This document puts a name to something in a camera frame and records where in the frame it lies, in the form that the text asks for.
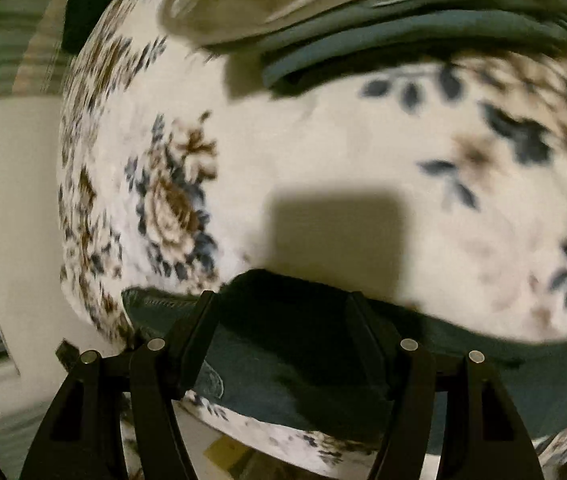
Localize floral bed blanket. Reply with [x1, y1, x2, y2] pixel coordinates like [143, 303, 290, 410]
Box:
[58, 0, 567, 479]

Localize dark blue denim jeans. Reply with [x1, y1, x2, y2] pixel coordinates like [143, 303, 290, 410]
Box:
[192, 270, 567, 443]

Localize folded light blue jeans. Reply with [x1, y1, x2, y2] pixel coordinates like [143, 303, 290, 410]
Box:
[257, 0, 567, 88]

